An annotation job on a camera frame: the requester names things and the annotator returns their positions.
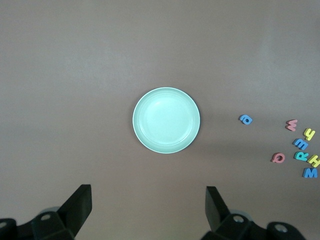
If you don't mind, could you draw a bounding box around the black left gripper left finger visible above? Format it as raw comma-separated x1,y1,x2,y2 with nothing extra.
0,184,93,240

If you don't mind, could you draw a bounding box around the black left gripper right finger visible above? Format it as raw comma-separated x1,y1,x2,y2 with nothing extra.
199,185,306,240

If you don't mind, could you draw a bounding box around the blue foam lowercase a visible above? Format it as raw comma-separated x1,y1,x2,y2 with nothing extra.
238,114,254,126

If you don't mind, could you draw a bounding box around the teal foam uppercase R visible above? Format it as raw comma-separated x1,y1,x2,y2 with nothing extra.
293,150,310,162

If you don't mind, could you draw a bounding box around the blue foam uppercase W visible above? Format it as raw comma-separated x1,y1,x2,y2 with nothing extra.
302,166,319,179

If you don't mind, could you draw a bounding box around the yellow foam uppercase H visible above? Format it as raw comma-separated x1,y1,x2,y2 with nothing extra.
307,154,320,168

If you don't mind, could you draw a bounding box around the pink foam lowercase w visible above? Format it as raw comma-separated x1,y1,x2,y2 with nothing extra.
285,118,298,132

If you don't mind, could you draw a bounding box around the yellow foam lowercase h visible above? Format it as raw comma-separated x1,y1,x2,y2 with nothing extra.
303,128,316,141

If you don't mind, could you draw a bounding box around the pink foam uppercase Q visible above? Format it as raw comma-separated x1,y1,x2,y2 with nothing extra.
270,152,286,164

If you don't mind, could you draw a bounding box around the green plate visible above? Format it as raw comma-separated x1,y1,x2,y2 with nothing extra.
132,86,201,154

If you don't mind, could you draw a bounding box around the blue foam lowercase m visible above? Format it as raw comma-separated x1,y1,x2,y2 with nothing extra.
292,138,309,150

